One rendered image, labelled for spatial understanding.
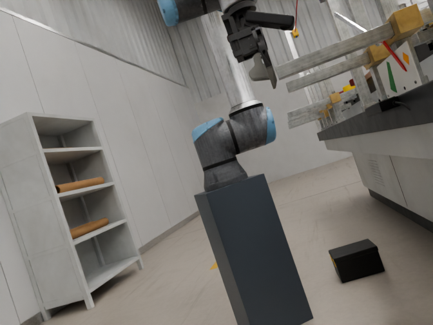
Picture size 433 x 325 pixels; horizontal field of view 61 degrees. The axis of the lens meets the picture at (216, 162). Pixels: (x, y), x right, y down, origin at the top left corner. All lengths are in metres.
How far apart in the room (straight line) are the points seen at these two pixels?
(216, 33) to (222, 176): 0.58
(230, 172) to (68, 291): 1.99
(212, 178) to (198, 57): 7.93
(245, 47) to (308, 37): 8.11
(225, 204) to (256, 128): 0.33
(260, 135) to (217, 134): 0.17
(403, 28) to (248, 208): 0.83
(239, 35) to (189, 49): 8.53
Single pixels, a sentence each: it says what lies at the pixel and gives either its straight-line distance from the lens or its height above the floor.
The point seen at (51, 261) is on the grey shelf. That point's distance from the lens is 3.16.
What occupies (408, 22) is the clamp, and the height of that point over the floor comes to 0.84.
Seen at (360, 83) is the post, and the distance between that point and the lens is 1.49.
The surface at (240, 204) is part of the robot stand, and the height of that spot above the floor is 0.52.
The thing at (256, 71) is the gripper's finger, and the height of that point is 0.86.
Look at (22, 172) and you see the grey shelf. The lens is 3.18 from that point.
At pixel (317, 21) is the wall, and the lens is 9.10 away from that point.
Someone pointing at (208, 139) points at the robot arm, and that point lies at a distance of 1.47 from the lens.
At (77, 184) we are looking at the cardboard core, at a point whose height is 0.94.
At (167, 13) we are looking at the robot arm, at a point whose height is 1.12.
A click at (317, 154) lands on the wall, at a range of 8.72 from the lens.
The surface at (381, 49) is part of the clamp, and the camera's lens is 1.17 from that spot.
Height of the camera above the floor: 0.67
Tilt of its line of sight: 1 degrees up
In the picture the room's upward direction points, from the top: 19 degrees counter-clockwise
